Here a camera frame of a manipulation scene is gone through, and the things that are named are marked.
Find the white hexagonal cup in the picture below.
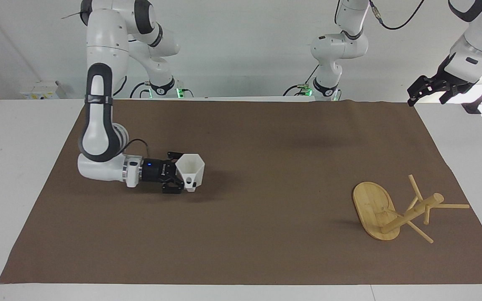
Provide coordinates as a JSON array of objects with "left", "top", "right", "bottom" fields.
[{"left": 176, "top": 153, "right": 205, "bottom": 192}]

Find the wooden cup rack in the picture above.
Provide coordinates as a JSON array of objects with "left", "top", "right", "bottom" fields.
[{"left": 352, "top": 174, "right": 471, "bottom": 245}]

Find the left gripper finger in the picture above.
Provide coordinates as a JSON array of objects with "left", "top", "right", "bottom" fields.
[
  {"left": 439, "top": 83, "right": 461, "bottom": 105},
  {"left": 407, "top": 74, "right": 439, "bottom": 107}
]

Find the black cable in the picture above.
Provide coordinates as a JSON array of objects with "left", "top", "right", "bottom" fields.
[
  {"left": 130, "top": 81, "right": 151, "bottom": 99},
  {"left": 368, "top": 0, "right": 426, "bottom": 31},
  {"left": 283, "top": 64, "right": 321, "bottom": 97},
  {"left": 123, "top": 138, "right": 150, "bottom": 158}
]

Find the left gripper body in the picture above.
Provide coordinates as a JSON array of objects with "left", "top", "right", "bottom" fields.
[{"left": 431, "top": 63, "right": 476, "bottom": 95}]

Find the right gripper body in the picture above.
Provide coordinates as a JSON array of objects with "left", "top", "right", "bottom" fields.
[{"left": 140, "top": 158, "right": 176, "bottom": 184}]

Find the white electrical box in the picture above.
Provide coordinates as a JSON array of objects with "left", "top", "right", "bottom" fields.
[{"left": 19, "top": 80, "right": 68, "bottom": 100}]

